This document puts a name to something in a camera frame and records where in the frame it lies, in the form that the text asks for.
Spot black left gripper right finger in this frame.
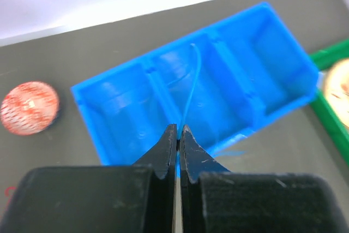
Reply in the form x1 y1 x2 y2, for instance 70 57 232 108
180 125 230 184

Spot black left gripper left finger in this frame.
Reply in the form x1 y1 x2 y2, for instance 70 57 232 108
133 124 177 180

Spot blue wire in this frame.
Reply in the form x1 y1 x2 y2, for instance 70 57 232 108
176 43 246 179

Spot blue three-compartment bin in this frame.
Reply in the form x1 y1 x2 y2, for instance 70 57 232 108
71 3 319 165

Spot red patterned small plate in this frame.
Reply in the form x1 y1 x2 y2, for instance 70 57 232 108
1 81 60 136

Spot tan patterned plate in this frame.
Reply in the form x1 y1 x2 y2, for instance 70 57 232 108
322 58 348 129

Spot green plastic tray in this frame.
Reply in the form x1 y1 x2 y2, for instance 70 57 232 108
311 39 348 163

